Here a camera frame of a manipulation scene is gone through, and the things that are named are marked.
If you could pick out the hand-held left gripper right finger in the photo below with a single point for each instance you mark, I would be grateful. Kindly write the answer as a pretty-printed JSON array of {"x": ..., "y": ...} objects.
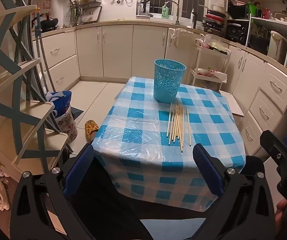
[{"x": 208, "y": 172}]

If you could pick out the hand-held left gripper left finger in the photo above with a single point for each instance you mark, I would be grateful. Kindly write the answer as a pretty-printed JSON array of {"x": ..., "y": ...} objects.
[{"x": 79, "y": 170}]

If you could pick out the bundle of wooden chopsticks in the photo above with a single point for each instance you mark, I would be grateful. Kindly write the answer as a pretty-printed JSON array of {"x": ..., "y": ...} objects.
[{"x": 177, "y": 125}]

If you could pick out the blue perforated plastic basket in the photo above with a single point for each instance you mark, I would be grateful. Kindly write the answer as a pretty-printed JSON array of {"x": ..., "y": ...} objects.
[{"x": 169, "y": 82}]

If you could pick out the person's right hand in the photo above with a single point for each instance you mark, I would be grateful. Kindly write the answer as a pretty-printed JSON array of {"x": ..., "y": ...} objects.
[{"x": 280, "y": 212}]

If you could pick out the yellow patterned slipper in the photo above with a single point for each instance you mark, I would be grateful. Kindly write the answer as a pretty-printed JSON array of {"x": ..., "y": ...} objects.
[{"x": 91, "y": 127}]

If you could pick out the floral waste bin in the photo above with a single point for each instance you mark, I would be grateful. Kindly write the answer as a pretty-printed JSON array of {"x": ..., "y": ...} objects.
[{"x": 67, "y": 127}]

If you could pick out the person's dark trousers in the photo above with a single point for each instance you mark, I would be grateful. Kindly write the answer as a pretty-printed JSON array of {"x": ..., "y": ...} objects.
[{"x": 108, "y": 205}]

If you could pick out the dark floor mat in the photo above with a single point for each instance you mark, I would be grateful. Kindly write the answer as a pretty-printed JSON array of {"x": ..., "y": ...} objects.
[{"x": 76, "y": 113}]

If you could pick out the white wooden stool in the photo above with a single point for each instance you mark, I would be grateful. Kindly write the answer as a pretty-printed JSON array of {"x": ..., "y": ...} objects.
[{"x": 233, "y": 105}]

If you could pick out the blue shopping bag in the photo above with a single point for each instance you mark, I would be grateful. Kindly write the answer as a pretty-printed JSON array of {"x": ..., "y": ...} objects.
[{"x": 61, "y": 100}]

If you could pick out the blue white checked tablecloth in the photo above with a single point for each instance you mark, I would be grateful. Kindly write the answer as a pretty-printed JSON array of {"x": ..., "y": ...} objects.
[{"x": 143, "y": 130}]

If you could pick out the red and white plastic bag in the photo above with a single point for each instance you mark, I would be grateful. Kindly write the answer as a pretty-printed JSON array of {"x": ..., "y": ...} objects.
[{"x": 212, "y": 74}]

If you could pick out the white electric thermos pot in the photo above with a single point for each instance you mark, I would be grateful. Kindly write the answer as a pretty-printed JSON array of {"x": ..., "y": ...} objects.
[{"x": 276, "y": 46}]

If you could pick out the black toaster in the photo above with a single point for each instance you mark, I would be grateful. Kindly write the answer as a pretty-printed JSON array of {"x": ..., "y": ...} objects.
[{"x": 257, "y": 43}]

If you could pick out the white rolling cart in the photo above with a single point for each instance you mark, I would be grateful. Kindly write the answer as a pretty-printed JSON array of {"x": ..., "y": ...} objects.
[{"x": 224, "y": 62}]

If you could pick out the cream and grey shelf rack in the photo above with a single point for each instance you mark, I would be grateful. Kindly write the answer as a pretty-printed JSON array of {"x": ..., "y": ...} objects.
[{"x": 16, "y": 77}]

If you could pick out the white metal storage rack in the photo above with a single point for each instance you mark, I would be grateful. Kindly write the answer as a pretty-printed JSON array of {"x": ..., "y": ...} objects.
[{"x": 271, "y": 22}]

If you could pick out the cream kitchen base cabinets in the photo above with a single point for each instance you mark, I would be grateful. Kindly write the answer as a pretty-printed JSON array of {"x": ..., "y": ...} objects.
[{"x": 118, "y": 50}]

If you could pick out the black countertop oven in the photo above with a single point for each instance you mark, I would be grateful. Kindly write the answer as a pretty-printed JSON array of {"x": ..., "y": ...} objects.
[{"x": 237, "y": 32}]

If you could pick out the bagged food on tray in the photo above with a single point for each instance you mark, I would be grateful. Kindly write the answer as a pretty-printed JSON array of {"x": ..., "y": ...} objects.
[{"x": 213, "y": 43}]

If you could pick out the hanging clear plastic bag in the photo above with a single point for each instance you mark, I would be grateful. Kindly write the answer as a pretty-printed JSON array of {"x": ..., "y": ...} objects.
[{"x": 177, "y": 36}]

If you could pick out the green plastic container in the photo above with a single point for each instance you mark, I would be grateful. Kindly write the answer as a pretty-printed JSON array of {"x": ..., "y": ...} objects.
[{"x": 253, "y": 10}]

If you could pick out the black microwave oven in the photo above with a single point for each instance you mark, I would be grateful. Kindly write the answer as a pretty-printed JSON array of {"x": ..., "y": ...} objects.
[{"x": 238, "y": 10}]

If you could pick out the stack of pans and lids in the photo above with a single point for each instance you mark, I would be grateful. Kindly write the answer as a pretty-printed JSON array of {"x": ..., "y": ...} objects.
[{"x": 213, "y": 21}]

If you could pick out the black wok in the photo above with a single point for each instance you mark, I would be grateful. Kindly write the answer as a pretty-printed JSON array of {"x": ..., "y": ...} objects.
[{"x": 49, "y": 23}]

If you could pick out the black pump bottle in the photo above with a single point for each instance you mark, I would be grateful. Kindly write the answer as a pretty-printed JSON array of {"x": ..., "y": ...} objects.
[{"x": 196, "y": 21}]

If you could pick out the black utensil and spice rack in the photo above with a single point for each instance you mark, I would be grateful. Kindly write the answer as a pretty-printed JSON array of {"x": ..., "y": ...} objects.
[{"x": 88, "y": 10}]

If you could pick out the chrome kitchen faucet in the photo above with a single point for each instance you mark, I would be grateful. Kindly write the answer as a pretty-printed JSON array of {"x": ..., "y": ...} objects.
[{"x": 177, "y": 10}]

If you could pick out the green soap bottle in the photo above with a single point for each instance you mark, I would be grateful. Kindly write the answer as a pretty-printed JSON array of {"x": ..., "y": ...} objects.
[{"x": 165, "y": 12}]

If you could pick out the metal sliding door frame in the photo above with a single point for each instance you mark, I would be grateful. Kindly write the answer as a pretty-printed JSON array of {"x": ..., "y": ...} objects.
[{"x": 31, "y": 42}]

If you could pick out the red paper wall stickers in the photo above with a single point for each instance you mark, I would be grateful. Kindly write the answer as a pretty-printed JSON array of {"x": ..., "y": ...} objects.
[{"x": 47, "y": 5}]

